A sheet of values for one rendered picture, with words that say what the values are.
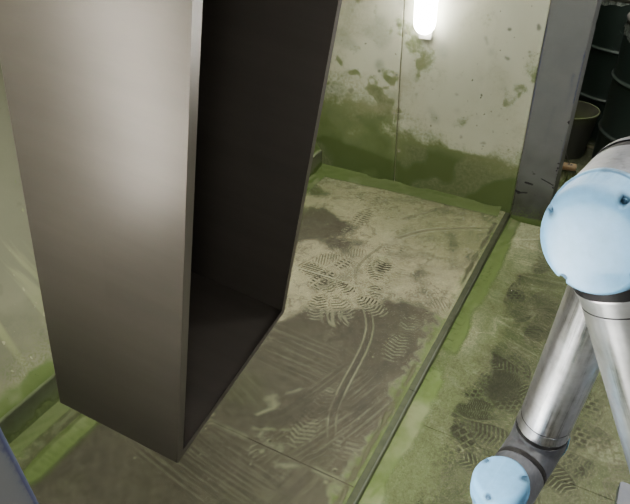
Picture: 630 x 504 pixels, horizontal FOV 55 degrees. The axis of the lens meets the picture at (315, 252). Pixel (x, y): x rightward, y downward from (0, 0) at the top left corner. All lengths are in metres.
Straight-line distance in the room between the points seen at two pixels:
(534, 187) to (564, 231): 2.53
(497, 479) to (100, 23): 0.92
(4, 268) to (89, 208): 1.21
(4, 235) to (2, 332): 0.34
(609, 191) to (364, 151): 2.83
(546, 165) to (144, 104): 2.44
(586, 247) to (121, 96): 0.67
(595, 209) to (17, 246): 2.02
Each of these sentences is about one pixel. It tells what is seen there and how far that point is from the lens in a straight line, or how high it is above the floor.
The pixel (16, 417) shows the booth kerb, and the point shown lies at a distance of 2.31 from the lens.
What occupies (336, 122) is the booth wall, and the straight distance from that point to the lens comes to 3.44.
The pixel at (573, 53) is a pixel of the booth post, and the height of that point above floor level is 0.88.
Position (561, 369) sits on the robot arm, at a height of 1.04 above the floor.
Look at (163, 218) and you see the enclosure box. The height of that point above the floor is 1.19.
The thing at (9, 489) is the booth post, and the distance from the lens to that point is 0.41.
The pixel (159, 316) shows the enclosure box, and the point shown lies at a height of 0.95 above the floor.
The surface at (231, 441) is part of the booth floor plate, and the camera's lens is 2.13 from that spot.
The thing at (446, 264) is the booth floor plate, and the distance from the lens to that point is 2.85.
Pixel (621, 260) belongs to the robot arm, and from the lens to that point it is 0.67.
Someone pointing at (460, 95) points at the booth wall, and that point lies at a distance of 3.11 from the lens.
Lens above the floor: 1.72
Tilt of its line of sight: 35 degrees down
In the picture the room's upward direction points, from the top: 2 degrees counter-clockwise
